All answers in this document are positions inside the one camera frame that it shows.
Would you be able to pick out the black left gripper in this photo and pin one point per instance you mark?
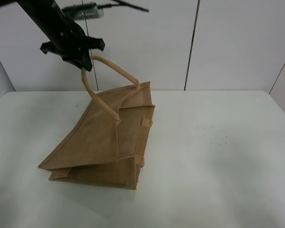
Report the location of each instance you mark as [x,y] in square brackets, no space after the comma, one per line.
[66,38]

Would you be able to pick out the brown linen tote bag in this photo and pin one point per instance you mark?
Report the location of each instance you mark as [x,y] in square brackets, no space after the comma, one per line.
[107,145]

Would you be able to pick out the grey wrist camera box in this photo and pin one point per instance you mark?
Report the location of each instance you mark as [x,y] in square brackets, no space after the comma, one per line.
[84,11]

